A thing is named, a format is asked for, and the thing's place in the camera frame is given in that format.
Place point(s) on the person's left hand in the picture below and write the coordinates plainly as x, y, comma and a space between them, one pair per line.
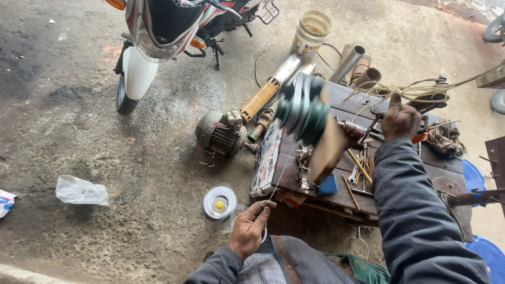
246, 232

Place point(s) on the person's right hand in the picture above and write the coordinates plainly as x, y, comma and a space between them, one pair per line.
400, 120

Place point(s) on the dark wooden workbench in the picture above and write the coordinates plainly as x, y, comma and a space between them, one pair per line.
398, 98

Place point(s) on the black metal reel stand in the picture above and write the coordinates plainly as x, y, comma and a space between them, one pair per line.
432, 98

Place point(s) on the dirty brown rag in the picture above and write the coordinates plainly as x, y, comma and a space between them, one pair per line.
446, 140

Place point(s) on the rusty hand winding machine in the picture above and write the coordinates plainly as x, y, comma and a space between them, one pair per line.
352, 132

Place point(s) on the bundle of wooden sticks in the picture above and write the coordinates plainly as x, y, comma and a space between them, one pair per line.
367, 165

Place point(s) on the long wooden stick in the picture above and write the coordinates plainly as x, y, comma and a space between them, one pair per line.
358, 165

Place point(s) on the rusty brown metal pipe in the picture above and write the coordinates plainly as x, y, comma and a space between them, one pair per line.
361, 67

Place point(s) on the printed white sign board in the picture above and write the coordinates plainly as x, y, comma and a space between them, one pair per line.
266, 165

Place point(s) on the silver open-end wrench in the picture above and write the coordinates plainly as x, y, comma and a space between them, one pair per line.
353, 173

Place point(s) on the person's torso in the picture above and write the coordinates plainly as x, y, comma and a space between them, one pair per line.
315, 264

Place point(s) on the silver metal pipe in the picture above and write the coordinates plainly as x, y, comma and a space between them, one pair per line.
347, 63

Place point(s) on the brown wooden former board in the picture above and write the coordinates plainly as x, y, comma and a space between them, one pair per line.
329, 154

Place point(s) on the rusty round metal disc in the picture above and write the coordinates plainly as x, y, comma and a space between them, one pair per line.
448, 185

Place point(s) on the thin wooden stick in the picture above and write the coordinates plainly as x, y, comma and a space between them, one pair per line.
351, 193

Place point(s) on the blue plastic stool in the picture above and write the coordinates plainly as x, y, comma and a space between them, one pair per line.
491, 256
473, 177

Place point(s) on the blue flat box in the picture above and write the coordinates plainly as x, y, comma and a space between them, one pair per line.
328, 184

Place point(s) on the green coil winding former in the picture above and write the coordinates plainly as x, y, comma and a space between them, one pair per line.
302, 110

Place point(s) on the grey rubber tyre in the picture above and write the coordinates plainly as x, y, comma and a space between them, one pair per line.
499, 101

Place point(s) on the grey electric motor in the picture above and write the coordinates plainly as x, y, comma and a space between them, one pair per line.
219, 134

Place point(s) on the brown metal panel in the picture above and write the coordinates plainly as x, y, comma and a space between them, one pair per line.
497, 161

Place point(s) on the rusty metal bar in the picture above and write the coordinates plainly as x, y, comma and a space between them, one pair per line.
477, 196

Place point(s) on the chrome submersible pump with coupling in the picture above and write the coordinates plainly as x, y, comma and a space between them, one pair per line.
266, 118

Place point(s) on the dirty white plastic bucket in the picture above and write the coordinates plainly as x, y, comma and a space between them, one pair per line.
309, 35

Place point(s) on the green cloth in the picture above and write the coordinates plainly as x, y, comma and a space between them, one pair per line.
367, 272

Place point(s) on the vehicle wheel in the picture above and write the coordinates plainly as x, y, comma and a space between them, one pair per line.
493, 31

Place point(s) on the chrome orange submersible pump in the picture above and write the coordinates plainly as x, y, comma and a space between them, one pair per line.
264, 92

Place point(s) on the clear plastic bag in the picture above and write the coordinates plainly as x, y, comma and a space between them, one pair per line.
81, 191

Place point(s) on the white red motorcycle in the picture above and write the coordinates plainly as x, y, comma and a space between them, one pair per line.
157, 35

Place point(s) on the white printed packet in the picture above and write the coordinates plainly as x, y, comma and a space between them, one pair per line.
4, 203

